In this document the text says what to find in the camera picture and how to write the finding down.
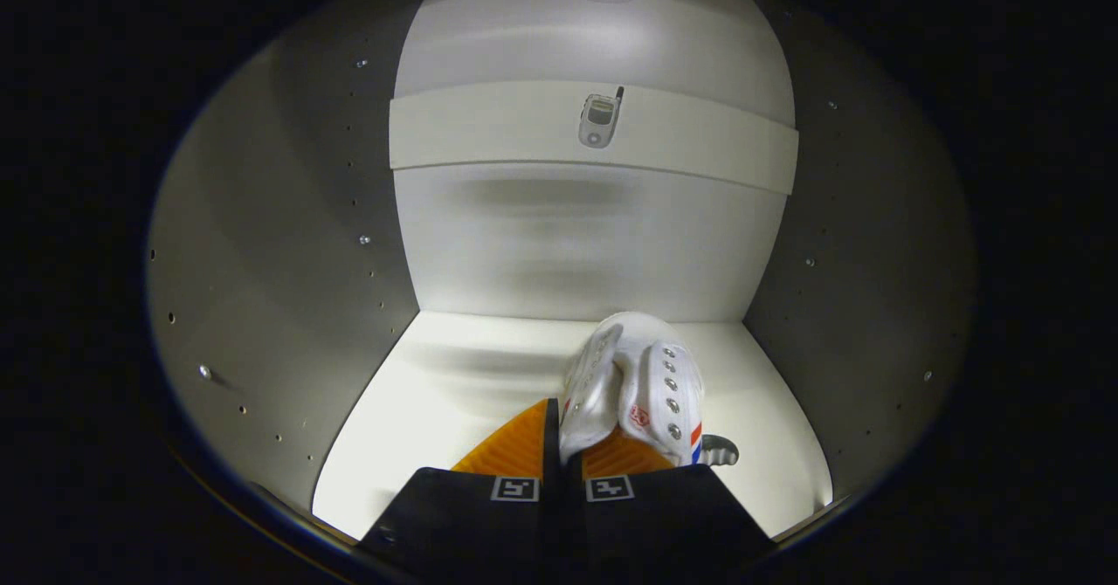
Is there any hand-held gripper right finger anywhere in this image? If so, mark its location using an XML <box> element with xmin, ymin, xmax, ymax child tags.
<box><xmin>563</xmin><ymin>428</ymin><xmax>778</xmax><ymax>585</ymax></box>

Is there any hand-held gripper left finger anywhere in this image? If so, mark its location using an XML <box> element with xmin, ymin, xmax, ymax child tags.
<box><xmin>358</xmin><ymin>397</ymin><xmax>569</xmax><ymax>585</ymax></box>

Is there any white canvas shoe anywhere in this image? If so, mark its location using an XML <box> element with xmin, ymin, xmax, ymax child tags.
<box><xmin>559</xmin><ymin>310</ymin><xmax>707</xmax><ymax>468</ymax></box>

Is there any grey shoe cabinet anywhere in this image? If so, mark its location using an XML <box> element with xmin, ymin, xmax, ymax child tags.
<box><xmin>144</xmin><ymin>0</ymin><xmax>977</xmax><ymax>560</ymax></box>

